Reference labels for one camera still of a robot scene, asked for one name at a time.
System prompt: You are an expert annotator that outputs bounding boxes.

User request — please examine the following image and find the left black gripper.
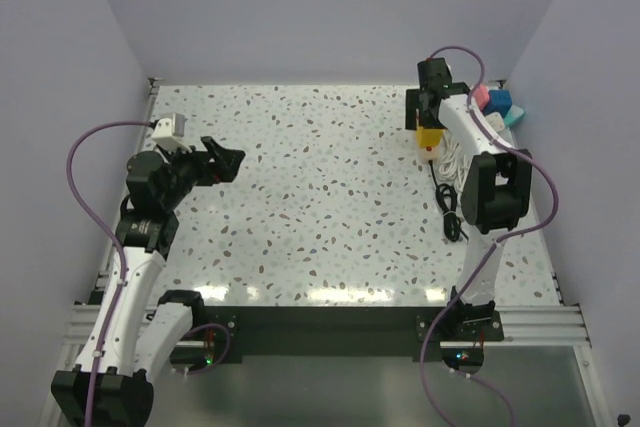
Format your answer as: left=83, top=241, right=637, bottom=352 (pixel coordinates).
left=158, top=135, right=244, bottom=210

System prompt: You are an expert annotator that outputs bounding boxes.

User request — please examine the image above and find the yellow cube plug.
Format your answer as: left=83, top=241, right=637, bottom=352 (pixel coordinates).
left=416, top=126, right=444, bottom=149

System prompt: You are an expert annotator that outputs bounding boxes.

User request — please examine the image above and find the beige red power strip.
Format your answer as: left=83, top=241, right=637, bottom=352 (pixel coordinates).
left=418, top=145, right=442, bottom=164

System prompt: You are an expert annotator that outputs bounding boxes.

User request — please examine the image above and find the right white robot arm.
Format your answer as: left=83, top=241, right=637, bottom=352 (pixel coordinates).
left=405, top=83, right=532, bottom=340

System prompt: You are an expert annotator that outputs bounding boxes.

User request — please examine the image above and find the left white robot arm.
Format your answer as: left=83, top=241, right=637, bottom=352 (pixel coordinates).
left=51, top=136, right=245, bottom=426

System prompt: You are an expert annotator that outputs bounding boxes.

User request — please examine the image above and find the pink cube adapter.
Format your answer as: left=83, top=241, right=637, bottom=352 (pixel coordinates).
left=473, top=84, right=490, bottom=110

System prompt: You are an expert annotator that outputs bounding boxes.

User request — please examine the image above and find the white pink power strip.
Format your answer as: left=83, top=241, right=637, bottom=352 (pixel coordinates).
left=485, top=112, right=506, bottom=133

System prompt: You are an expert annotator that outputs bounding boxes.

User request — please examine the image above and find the dark blue cube adapter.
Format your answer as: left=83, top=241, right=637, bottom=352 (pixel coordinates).
left=482, top=89, right=513, bottom=118

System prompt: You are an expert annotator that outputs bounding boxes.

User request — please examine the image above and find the teal flat power strip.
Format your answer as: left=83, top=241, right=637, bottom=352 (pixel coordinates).
left=503, top=105, right=525, bottom=128

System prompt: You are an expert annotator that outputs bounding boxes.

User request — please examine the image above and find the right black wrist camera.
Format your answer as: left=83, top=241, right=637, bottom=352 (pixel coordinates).
left=417, top=57, right=452, bottom=90

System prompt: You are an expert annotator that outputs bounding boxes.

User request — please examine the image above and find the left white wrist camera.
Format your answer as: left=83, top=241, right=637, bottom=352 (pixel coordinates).
left=151, top=113, right=190, bottom=153

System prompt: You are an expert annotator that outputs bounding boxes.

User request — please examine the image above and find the white coiled cable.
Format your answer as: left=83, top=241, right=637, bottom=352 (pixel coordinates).
left=432, top=132, right=472, bottom=186

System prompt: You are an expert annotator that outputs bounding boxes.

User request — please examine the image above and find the aluminium front rail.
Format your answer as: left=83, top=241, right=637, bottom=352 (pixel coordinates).
left=63, top=305, right=591, bottom=347

